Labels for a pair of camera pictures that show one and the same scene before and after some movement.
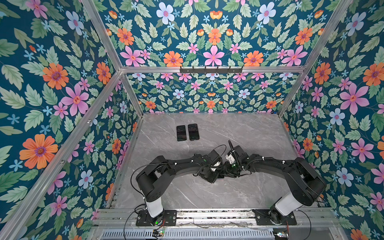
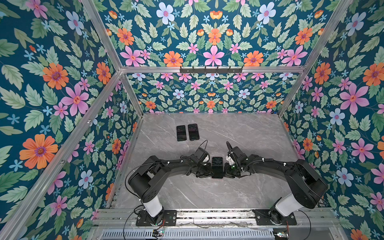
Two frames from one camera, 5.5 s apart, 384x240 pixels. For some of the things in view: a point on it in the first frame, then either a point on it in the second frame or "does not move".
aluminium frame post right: x=314 y=58 does not move
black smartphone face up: x=193 y=132 does not move
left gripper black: x=217 y=173 to x=209 y=173
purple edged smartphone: x=181 y=133 does not move
